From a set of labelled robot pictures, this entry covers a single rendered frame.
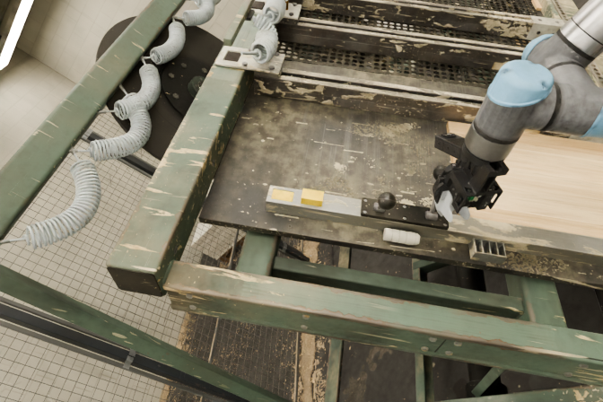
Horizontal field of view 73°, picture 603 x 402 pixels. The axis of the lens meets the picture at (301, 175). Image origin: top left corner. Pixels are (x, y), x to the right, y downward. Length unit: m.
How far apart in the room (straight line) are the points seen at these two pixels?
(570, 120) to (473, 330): 0.41
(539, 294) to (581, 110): 0.50
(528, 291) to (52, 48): 7.56
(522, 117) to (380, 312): 0.42
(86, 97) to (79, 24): 6.06
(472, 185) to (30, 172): 1.08
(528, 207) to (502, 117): 0.51
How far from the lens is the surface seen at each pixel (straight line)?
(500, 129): 0.69
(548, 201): 1.21
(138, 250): 0.84
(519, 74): 0.67
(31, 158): 1.32
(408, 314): 0.84
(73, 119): 1.41
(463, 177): 0.79
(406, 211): 0.97
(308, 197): 0.94
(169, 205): 0.89
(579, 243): 1.12
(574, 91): 0.72
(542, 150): 1.35
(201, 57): 1.94
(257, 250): 0.96
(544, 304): 1.08
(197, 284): 0.84
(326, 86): 1.24
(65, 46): 7.79
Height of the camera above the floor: 2.01
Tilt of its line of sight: 23 degrees down
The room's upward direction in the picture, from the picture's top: 56 degrees counter-clockwise
